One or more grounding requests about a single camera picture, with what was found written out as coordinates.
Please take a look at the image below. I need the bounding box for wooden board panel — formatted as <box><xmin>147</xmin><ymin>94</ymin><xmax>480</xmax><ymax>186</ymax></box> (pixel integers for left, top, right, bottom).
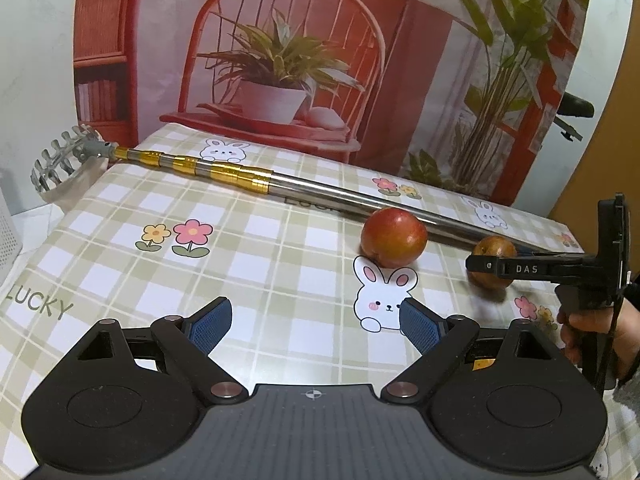
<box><xmin>546</xmin><ymin>49</ymin><xmax>640</xmax><ymax>286</ymax></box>

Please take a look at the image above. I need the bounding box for black exercise bike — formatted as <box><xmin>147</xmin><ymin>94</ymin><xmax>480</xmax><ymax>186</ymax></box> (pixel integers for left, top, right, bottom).
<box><xmin>552</xmin><ymin>91</ymin><xmax>597</xmax><ymax>143</ymax></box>

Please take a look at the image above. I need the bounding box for dark red tomato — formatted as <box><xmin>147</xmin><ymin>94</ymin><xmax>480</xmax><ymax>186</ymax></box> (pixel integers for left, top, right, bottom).
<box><xmin>360</xmin><ymin>208</ymin><xmax>428</xmax><ymax>268</ymax></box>

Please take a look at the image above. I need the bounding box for white plastic rack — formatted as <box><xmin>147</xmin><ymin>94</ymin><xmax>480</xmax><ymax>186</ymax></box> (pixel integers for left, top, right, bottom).
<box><xmin>0</xmin><ymin>168</ymin><xmax>23</xmax><ymax>283</ymax></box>

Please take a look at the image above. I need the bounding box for telescopic metal pole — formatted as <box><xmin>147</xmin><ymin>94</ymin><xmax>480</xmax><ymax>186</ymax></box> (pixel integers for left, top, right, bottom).
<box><xmin>30</xmin><ymin>123</ymin><xmax>557</xmax><ymax>257</ymax></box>

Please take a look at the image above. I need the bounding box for right hand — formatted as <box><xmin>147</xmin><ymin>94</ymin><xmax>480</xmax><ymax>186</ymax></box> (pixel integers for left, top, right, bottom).
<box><xmin>558</xmin><ymin>281</ymin><xmax>640</xmax><ymax>384</ymax></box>

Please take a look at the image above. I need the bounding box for yellow lemon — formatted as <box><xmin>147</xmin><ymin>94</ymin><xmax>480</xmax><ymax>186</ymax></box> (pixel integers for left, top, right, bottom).
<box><xmin>473</xmin><ymin>358</ymin><xmax>496</xmax><ymax>370</ymax></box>

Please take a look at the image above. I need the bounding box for printed room backdrop cloth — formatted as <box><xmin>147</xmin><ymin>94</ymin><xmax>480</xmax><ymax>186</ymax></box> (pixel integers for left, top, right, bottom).
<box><xmin>74</xmin><ymin>0</ymin><xmax>589</xmax><ymax>205</ymax></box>

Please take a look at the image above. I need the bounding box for large brown red apple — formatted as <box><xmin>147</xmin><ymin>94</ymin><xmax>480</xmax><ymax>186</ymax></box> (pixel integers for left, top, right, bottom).
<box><xmin>468</xmin><ymin>235</ymin><xmax>518</xmax><ymax>290</ymax></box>

